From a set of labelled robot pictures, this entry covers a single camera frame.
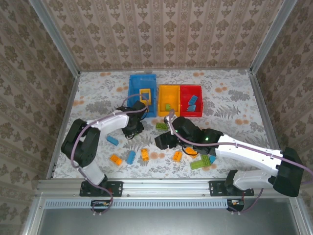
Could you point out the yellow plastic bin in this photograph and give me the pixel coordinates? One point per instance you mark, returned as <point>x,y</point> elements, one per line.
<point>168,94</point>

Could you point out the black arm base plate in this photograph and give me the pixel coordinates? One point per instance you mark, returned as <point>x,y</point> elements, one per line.
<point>117,188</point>
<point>215,188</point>

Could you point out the blue sloped lego brick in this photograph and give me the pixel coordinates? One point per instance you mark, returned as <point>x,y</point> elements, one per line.
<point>192,108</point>

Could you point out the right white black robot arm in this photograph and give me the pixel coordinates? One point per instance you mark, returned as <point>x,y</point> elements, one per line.
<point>244,155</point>

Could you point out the orange lego window frame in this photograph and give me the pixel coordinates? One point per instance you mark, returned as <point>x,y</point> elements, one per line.
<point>145,90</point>

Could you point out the aluminium mounting rail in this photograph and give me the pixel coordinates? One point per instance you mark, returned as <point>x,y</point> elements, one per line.
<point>166,187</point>

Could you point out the blue plastic bin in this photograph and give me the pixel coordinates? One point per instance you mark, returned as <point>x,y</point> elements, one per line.
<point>137,83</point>

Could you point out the long light green lego brick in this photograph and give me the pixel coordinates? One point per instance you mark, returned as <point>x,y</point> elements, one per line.
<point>196,165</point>

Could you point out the thin aluminium rail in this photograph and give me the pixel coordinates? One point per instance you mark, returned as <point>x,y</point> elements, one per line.
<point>220,70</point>

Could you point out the small blue lego brick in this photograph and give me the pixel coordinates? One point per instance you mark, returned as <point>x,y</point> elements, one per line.
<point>213,159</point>

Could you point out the aluminium side rail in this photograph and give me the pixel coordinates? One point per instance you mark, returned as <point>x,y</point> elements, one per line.
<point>268,122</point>
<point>64,122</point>

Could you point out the aluminium frame leg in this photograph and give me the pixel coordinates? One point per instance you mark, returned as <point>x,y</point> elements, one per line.
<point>304,220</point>
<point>30,225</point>

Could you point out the grey metal sheet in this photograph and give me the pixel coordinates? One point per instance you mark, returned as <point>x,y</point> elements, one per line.
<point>159,222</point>

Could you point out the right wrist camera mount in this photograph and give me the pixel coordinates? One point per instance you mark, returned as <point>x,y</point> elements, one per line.
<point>166,120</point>

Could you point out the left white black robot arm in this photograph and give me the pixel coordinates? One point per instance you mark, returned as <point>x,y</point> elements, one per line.
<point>93,171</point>

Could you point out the red plastic bin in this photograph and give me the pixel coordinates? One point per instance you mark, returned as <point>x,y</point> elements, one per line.
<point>185,91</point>

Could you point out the aluminium corner post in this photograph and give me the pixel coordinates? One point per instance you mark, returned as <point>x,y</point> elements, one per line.
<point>271,36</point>
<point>56,36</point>

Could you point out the base power connector wiring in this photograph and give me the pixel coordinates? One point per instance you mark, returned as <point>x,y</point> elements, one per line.
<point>100,203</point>
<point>234,203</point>

